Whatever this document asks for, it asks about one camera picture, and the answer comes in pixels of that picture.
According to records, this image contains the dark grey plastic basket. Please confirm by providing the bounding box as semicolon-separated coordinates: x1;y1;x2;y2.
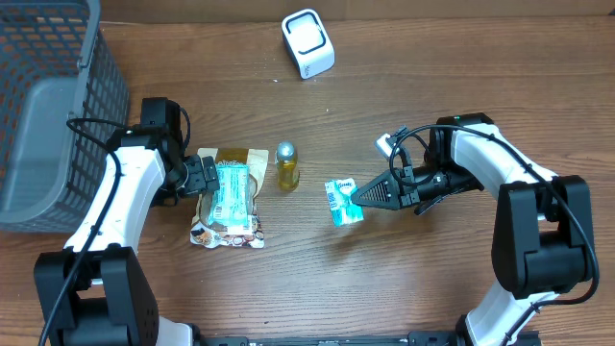
1;0;130;233

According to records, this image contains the mint green wet wipes pack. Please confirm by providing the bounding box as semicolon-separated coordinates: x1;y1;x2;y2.
207;164;250;227

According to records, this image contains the brown snack packet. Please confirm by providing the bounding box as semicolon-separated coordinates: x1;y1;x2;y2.
189;148;269;249

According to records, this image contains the white barcode scanner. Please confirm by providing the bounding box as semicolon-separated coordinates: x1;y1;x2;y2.
281;9;335;80

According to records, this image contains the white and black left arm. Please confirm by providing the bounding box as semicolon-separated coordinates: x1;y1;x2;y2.
34;126;219;345

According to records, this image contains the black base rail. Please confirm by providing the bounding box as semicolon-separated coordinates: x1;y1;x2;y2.
204;330;542;346

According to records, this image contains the yellow oil bottle silver cap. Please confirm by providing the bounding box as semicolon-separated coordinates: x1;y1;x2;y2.
275;141;300;191

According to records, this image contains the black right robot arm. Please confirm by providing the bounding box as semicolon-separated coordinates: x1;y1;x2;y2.
352;112;600;345

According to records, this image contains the teal Kleenex tissue pack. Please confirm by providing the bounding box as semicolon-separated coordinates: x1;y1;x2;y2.
325;178;364;227

